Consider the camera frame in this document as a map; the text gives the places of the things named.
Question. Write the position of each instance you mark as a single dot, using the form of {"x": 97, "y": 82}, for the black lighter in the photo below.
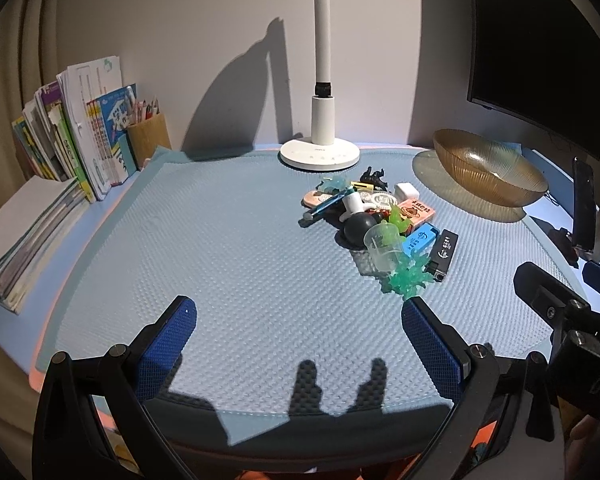
{"x": 442, "y": 255}

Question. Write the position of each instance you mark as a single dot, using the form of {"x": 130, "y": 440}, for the large teal plastic plant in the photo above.
{"x": 407, "y": 280}

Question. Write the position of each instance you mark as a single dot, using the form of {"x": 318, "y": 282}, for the wooden pen holder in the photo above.
{"x": 150, "y": 142}

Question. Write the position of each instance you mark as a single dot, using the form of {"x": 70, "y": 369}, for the bright green toy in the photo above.
{"x": 396, "y": 220}

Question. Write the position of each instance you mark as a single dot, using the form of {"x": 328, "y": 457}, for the teal book end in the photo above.
{"x": 127, "y": 155}

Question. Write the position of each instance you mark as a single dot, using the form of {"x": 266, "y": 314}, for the pink eraser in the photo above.
{"x": 312, "y": 199}

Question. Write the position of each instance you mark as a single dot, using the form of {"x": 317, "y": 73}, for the amber ribbed glass bowl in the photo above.
{"x": 485, "y": 170}

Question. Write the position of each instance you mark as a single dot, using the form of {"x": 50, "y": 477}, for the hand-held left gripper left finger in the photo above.
{"x": 172, "y": 340}

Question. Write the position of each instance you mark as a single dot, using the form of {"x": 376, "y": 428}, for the blue textured mat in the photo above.
{"x": 205, "y": 260}

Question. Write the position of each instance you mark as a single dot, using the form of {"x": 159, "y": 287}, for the white cube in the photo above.
{"x": 406, "y": 191}

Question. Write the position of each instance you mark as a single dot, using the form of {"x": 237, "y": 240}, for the bunch of pens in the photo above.
{"x": 145, "y": 107}

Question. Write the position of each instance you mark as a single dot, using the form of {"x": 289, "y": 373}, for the orange pink small box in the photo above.
{"x": 417, "y": 212}

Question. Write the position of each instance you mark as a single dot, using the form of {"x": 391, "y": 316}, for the flat stack of books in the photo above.
{"x": 25, "y": 240}

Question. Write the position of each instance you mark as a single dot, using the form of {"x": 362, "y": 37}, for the blue pen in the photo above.
{"x": 327, "y": 205}

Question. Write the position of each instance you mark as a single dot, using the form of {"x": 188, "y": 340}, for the black animal figurine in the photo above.
{"x": 372, "y": 178}

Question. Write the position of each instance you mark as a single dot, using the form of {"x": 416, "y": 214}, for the white desk lamp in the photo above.
{"x": 325, "y": 110}

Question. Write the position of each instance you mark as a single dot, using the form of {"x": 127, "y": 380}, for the white plastic peg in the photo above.
{"x": 352, "y": 205}

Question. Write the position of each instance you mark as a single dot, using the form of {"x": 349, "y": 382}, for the row of upright books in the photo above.
{"x": 80, "y": 135}

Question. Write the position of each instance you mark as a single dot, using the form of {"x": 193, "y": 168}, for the yellow rectangular block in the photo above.
{"x": 362, "y": 187}

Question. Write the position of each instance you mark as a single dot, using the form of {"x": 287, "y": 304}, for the black ball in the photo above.
{"x": 359, "y": 230}

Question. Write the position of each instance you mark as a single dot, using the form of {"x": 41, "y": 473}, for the clear plastic cup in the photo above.
{"x": 382, "y": 250}

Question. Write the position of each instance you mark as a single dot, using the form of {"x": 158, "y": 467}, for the black computer monitor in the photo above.
{"x": 530, "y": 50}

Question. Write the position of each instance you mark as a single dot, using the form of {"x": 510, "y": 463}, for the person's right hand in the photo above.
{"x": 587, "y": 432}

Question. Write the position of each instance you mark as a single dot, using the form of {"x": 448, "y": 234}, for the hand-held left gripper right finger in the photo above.
{"x": 430, "y": 350}

